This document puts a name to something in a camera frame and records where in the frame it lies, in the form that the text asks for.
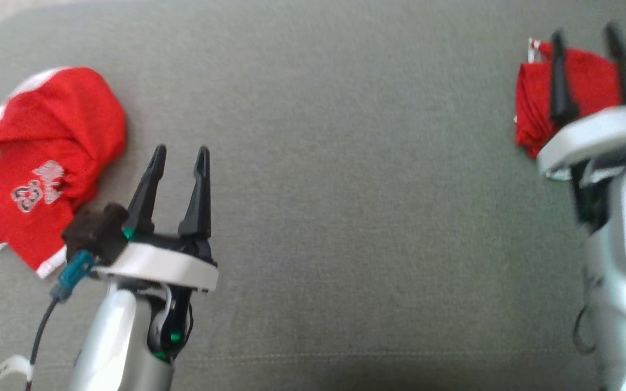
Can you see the dark left wrist camera box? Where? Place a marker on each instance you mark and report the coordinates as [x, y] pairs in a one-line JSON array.
[[95, 231]]

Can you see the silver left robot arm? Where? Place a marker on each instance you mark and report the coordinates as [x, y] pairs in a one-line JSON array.
[[112, 342]]

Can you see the red and white jersey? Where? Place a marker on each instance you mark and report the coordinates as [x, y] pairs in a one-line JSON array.
[[590, 81]]

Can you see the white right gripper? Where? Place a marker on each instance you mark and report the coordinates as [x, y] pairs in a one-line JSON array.
[[590, 138]]

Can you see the red shorts with white stripe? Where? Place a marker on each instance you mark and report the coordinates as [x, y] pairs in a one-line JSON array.
[[74, 119]]

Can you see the grey sofa seat cushion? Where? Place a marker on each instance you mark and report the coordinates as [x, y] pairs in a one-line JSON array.
[[345, 190]]

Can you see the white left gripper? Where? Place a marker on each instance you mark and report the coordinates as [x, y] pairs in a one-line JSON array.
[[171, 266]]

